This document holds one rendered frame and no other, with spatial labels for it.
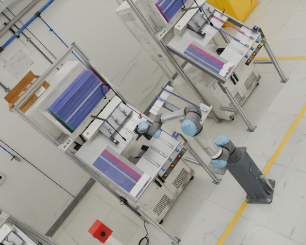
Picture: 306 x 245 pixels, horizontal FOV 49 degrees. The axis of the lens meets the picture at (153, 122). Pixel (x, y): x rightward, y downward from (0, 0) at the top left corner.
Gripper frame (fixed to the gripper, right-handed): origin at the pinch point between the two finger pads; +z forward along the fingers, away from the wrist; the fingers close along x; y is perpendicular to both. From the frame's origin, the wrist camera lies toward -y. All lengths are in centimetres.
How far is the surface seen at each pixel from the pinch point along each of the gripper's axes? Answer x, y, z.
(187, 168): -17, -59, 60
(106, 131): 14.7, 27.5, 10.6
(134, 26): -96, 78, 27
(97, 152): 33.6, 22.4, 15.6
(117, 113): -5.7, 30.6, 11.3
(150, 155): 7.3, -17.6, 7.5
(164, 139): -12.6, -19.6, 7.2
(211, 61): -107, -10, 8
